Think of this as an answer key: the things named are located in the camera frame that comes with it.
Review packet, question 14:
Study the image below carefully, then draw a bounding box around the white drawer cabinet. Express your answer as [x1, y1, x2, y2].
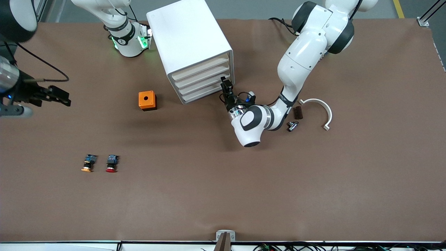
[146, 0, 234, 105]

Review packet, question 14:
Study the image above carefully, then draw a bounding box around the grey metal table bracket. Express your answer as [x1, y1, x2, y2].
[216, 230, 236, 242]

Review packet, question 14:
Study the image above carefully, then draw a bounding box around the white table frame rail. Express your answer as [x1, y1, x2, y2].
[0, 241, 446, 251]

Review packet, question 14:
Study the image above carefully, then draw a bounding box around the brown tapered bar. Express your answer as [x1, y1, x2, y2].
[214, 233, 232, 251]

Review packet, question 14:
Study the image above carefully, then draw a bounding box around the white semicircular clamp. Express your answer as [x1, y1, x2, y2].
[299, 98, 332, 131]

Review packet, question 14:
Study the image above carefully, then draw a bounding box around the orange button enclosure box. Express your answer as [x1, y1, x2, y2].
[138, 91, 157, 111]

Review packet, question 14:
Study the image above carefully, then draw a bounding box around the aluminium frame post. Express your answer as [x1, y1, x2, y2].
[34, 0, 47, 22]
[417, 0, 446, 28]

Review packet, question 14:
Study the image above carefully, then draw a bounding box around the brown table mat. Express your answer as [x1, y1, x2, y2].
[0, 18, 446, 243]

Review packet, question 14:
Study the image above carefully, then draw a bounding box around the yellow mushroom push button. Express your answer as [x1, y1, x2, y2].
[81, 154, 98, 173]

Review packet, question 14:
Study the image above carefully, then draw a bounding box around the red mushroom push button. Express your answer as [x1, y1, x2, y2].
[106, 154, 120, 173]

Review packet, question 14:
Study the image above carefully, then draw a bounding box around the yellow floor tape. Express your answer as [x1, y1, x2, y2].
[393, 0, 406, 18]

